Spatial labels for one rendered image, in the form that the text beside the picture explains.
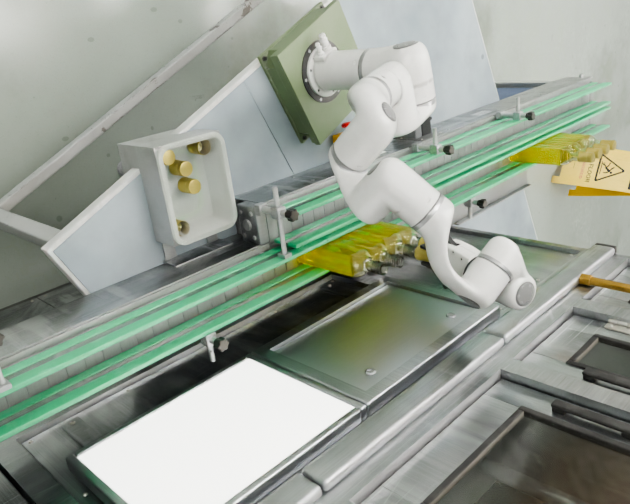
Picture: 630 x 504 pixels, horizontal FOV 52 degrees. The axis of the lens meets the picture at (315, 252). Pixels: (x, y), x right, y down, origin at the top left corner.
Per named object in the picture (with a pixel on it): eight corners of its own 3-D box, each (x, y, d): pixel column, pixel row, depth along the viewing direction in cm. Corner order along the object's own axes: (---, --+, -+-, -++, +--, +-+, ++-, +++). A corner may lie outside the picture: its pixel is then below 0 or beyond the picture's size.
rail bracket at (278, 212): (260, 253, 150) (296, 263, 142) (249, 185, 144) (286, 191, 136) (270, 249, 152) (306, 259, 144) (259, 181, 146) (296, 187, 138)
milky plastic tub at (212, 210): (156, 242, 145) (177, 249, 139) (134, 145, 137) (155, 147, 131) (217, 219, 156) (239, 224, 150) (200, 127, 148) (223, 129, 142)
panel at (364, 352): (68, 470, 115) (172, 568, 91) (64, 457, 114) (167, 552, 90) (386, 285, 171) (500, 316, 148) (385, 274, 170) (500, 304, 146)
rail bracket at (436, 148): (409, 153, 185) (448, 156, 176) (407, 128, 182) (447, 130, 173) (417, 150, 187) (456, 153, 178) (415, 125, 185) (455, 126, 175)
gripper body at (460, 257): (494, 292, 137) (459, 277, 146) (493, 248, 133) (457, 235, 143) (467, 303, 134) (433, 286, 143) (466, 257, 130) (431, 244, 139)
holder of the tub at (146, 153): (161, 263, 147) (179, 269, 142) (134, 145, 138) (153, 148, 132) (220, 239, 158) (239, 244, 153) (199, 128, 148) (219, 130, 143)
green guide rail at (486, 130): (269, 213, 150) (292, 218, 145) (268, 209, 150) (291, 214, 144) (591, 84, 260) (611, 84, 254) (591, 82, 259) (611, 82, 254)
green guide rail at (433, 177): (274, 243, 153) (296, 248, 147) (273, 239, 152) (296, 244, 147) (591, 103, 262) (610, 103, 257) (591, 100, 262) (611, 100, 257)
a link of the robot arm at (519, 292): (487, 277, 116) (517, 236, 118) (449, 261, 125) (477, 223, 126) (524, 319, 125) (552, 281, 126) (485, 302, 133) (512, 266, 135)
